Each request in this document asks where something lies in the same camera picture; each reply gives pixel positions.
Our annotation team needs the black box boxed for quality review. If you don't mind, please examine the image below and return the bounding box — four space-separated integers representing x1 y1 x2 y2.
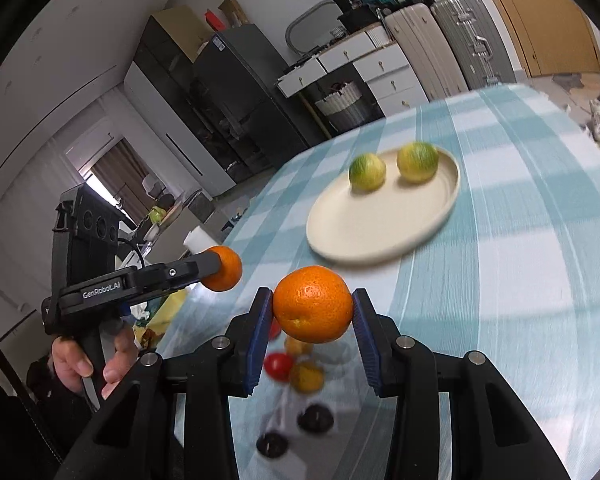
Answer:
331 0 381 31

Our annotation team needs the wooden door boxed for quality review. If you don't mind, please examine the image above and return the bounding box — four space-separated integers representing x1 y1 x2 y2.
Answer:
467 0 600 78

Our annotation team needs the white woven basket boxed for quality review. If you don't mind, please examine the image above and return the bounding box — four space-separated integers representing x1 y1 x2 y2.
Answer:
314 82 383 133

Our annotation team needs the beige suitcase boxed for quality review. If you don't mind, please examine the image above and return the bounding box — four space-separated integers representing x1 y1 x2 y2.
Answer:
384 2 468 103

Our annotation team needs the small orange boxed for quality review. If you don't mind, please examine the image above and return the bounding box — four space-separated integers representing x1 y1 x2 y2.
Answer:
200 246 243 292

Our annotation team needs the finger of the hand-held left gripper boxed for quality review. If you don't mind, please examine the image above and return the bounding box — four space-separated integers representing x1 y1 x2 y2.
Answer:
182 250 226 288

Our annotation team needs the large cardboard box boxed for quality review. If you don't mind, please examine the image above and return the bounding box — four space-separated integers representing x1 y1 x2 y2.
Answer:
157 5 216 61

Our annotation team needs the silver suitcase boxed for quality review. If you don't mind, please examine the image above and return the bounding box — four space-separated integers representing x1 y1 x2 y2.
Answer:
430 0 517 96

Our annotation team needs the large orange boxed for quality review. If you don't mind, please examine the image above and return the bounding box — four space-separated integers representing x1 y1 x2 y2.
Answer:
272 265 355 345

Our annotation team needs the dark purple fruit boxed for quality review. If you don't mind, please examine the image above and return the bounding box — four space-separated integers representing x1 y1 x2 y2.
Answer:
256 432 289 459
297 404 335 435

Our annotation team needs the person's left hand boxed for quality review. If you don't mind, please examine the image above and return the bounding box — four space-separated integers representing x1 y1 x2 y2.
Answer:
51 327 140 402

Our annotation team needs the flat brown cardboard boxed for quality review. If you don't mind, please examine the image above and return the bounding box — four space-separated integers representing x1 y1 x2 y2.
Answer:
217 0 251 28

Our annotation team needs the black glass cabinet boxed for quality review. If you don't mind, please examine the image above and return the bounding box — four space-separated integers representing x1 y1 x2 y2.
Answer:
132 15 251 183

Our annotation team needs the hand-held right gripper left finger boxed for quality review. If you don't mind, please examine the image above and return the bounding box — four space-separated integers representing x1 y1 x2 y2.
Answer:
55 287 276 480

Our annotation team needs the white drawer desk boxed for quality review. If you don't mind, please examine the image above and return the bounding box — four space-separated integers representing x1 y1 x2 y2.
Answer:
277 27 428 121

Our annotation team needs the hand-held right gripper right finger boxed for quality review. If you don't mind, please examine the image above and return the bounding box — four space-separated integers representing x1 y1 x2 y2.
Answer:
351 287 571 480

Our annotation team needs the white wardrobe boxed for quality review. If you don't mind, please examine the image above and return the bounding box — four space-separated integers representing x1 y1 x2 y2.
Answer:
124 67 236 196

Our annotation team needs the black cable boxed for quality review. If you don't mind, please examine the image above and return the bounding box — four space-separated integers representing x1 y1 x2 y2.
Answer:
114 239 147 268

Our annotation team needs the brown curtain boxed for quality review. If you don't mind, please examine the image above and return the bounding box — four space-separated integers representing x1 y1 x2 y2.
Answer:
92 140 148 221

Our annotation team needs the black refrigerator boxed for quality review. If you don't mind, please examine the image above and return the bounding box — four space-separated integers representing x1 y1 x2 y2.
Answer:
194 24 331 161

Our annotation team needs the oval framed mirror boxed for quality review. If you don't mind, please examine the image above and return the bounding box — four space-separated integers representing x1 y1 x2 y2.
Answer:
286 0 341 56

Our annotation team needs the green yellow citrus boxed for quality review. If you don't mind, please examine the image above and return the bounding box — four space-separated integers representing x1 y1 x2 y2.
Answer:
348 152 387 192
396 141 440 183

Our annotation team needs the small brown fruit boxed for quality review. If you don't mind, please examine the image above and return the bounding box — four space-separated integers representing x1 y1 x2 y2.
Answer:
285 335 315 357
289 361 326 394

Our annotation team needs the cream plate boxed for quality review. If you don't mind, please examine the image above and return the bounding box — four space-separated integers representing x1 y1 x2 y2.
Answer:
306 147 462 267

